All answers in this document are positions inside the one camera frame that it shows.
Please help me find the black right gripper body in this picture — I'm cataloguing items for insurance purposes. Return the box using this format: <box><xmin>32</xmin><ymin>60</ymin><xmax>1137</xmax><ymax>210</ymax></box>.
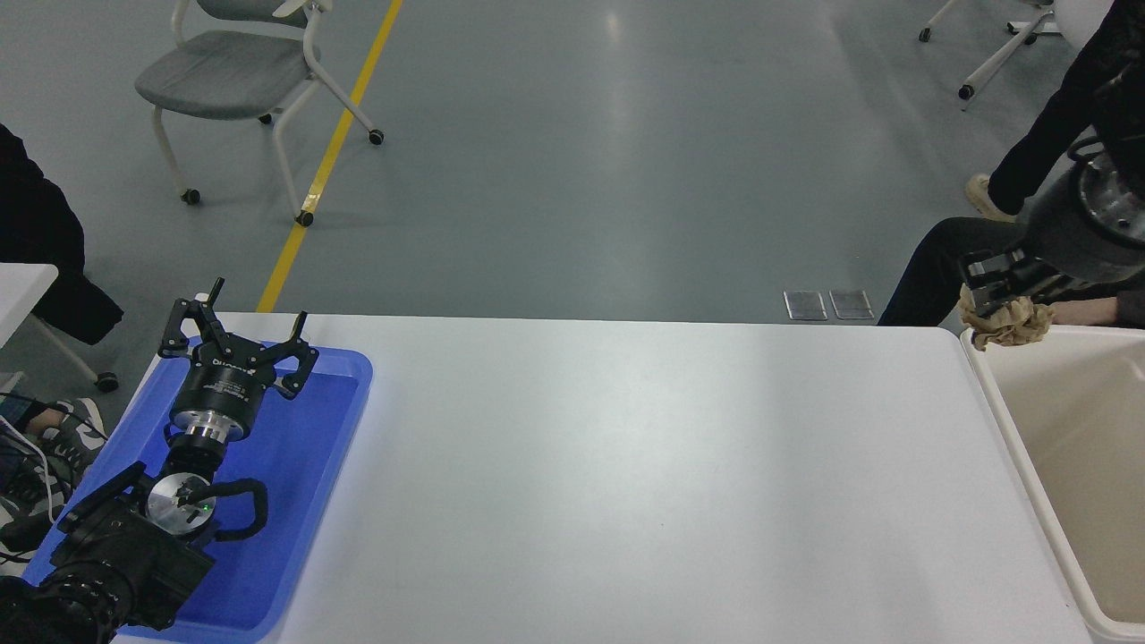
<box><xmin>1014</xmin><ymin>169</ymin><xmax>1145</xmax><ymax>286</ymax></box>

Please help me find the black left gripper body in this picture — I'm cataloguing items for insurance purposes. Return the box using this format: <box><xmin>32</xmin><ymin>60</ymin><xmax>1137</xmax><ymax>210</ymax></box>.
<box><xmin>171</xmin><ymin>339</ymin><xmax>276</xmax><ymax>424</ymax></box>

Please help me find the tan paper ball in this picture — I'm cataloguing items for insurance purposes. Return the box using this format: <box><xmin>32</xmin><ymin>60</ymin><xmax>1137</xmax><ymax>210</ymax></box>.
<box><xmin>958</xmin><ymin>284</ymin><xmax>1058</xmax><ymax>352</ymax></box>

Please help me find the person's hand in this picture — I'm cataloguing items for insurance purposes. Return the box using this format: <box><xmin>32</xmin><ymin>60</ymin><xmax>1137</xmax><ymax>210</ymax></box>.
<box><xmin>1051</xmin><ymin>297</ymin><xmax>1122</xmax><ymax>328</ymax></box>

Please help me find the person in black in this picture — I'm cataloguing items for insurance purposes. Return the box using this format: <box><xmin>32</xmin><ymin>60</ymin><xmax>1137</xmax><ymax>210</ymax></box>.
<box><xmin>878</xmin><ymin>0</ymin><xmax>1145</xmax><ymax>329</ymax></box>

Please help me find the blue plastic tray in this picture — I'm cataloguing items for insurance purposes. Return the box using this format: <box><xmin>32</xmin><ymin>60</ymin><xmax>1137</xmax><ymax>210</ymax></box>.
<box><xmin>20</xmin><ymin>344</ymin><xmax>374</xmax><ymax>644</ymax></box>

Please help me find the large pale bin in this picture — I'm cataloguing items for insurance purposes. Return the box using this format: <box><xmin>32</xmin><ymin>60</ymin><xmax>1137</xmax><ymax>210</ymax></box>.
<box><xmin>960</xmin><ymin>323</ymin><xmax>1145</xmax><ymax>644</ymax></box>

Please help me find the small white table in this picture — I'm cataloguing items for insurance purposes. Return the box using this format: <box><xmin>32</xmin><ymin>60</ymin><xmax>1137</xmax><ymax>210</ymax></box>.
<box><xmin>0</xmin><ymin>263</ymin><xmax>120</xmax><ymax>395</ymax></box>

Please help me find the white wheeled furniture base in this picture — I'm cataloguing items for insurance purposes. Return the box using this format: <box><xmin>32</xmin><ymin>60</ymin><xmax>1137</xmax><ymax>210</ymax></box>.
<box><xmin>918</xmin><ymin>0</ymin><xmax>1115</xmax><ymax>102</ymax></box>

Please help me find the person in dark coat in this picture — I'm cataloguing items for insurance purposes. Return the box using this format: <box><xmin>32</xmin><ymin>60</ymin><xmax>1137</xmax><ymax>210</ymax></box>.
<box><xmin>0</xmin><ymin>123</ymin><xmax>124</xmax><ymax>564</ymax></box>

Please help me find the grey wheeled chair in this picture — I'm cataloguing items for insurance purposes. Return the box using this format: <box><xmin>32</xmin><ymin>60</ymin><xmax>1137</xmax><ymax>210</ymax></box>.
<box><xmin>133</xmin><ymin>0</ymin><xmax>386</xmax><ymax>229</ymax></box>

